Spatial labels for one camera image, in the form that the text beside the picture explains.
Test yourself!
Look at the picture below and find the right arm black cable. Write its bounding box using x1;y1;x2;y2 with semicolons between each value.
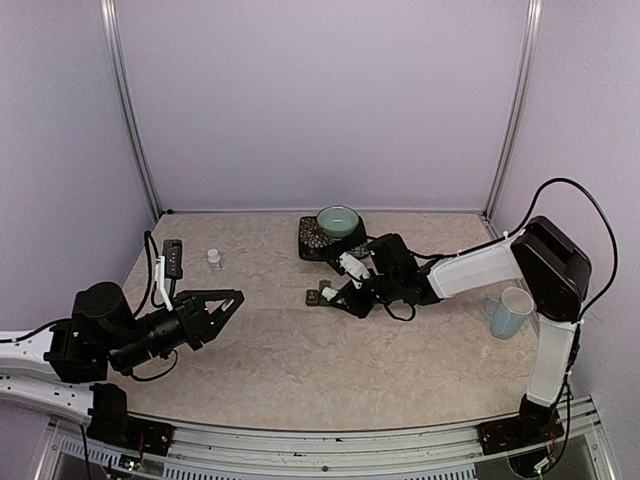
519;177;621;326

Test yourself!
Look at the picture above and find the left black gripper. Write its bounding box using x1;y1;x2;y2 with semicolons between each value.
108;289;244;373

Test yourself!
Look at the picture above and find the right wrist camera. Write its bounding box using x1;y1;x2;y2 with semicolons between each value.
338;252;371;282

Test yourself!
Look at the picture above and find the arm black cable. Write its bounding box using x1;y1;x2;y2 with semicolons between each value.
519;177;621;326
132;230;161;316

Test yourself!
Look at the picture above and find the green three-compartment pill box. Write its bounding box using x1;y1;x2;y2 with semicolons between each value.
305;279;336;307

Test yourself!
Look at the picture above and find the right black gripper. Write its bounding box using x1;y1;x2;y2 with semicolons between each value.
331;271;401;318

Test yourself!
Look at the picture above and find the aluminium frame post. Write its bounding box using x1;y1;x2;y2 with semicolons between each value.
100;0;163;222
483;0;543;223

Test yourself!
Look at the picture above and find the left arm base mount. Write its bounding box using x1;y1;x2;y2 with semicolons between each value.
86;384;175;457

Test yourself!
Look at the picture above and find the white pill bottle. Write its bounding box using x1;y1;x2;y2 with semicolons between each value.
321;287;339;301
207;248;222;271

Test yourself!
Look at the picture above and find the black floral square plate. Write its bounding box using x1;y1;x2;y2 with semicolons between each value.
298;216;369;262

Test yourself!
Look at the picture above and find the celadon green bowl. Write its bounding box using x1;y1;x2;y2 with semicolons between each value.
316;205;360;239

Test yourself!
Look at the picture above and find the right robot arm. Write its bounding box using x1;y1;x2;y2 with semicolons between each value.
320;216;592;444

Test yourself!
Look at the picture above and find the left aluminium frame post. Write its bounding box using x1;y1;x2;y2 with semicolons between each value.
100;0;163;222

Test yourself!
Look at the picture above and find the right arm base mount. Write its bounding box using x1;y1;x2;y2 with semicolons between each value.
476;395;565;455

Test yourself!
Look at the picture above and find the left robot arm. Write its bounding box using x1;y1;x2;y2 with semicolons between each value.
1;282;244;445

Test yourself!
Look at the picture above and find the front aluminium rail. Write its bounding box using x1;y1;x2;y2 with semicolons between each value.
34;397;620;479

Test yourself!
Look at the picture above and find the light blue mug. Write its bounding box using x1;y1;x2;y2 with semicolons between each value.
482;287;535;340

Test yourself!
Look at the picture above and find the right aluminium frame post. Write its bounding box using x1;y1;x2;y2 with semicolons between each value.
483;0;543;223

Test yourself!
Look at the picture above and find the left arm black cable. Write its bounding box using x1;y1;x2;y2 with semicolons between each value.
132;230;161;316

